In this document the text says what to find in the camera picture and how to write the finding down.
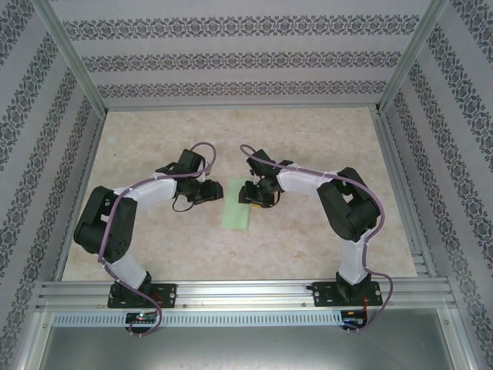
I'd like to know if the light green paper sheet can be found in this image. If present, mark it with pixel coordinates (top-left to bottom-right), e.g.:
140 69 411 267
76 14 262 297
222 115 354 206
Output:
221 177 253 232

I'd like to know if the grey metal shelf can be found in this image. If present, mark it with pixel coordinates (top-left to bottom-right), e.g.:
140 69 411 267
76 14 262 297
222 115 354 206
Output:
22 308 475 370

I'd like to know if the thin black left gripper cable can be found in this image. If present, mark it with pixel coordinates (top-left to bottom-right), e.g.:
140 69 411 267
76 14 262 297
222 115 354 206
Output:
171 194 196 214

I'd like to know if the aluminium mounting rail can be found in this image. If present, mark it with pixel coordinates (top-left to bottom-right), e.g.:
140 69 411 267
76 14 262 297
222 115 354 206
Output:
36 279 458 311

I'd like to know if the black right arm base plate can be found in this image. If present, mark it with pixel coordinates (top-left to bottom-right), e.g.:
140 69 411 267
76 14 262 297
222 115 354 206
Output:
312 281 383 308

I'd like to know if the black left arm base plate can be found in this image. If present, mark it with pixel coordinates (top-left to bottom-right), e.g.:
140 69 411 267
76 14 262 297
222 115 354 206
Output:
107 283 178 309

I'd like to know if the slotted grey cable duct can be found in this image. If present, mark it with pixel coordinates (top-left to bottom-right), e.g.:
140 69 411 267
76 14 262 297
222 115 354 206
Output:
52 310 346 328

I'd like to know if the aluminium side floor rail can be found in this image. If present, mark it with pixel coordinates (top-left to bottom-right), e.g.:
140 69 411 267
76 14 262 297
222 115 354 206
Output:
371 109 438 278
53 113 107 281

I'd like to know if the aluminium frame post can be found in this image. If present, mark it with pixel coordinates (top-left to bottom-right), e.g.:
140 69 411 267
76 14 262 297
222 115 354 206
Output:
376 0 452 116
32 0 108 115

